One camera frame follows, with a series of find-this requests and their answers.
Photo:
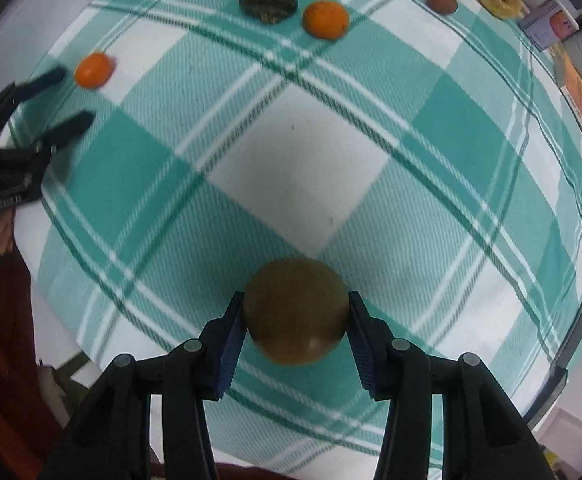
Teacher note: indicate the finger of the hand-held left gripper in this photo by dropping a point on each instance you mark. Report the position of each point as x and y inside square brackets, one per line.
[68, 130]
[26, 90]

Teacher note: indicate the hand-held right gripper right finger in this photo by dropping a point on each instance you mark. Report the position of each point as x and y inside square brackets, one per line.
[363, 345]

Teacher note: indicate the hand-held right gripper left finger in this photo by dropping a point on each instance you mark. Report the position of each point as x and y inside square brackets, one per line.
[231, 340]

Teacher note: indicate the small orange tangerine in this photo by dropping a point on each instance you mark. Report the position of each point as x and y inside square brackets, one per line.
[93, 70]
[326, 20]

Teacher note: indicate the green-brown round orange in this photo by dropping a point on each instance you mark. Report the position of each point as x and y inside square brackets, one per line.
[296, 310]

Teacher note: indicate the person's left hand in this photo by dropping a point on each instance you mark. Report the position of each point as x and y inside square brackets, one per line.
[5, 230]

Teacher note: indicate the green checked tablecloth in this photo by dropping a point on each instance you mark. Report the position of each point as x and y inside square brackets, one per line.
[296, 160]

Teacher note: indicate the black phone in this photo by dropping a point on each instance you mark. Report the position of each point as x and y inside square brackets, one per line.
[571, 350]

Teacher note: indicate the dark dried fruit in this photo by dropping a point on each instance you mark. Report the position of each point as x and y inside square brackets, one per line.
[268, 5]

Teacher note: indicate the small brown round fruit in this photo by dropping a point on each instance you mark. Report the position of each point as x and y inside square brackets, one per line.
[441, 1]

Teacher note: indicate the purple canister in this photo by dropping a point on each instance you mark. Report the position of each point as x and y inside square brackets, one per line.
[551, 22]

